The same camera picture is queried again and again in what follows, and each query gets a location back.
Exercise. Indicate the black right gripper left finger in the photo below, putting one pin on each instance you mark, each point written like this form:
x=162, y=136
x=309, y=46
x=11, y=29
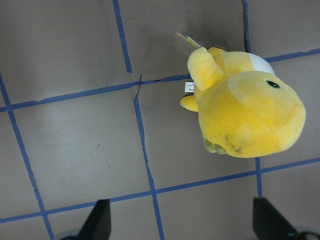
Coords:
x=98, y=224

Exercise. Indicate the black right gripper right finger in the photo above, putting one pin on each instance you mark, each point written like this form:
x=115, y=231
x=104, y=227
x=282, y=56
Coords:
x=269, y=224

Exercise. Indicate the yellow dinosaur plush toy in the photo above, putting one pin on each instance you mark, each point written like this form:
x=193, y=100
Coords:
x=244, y=110

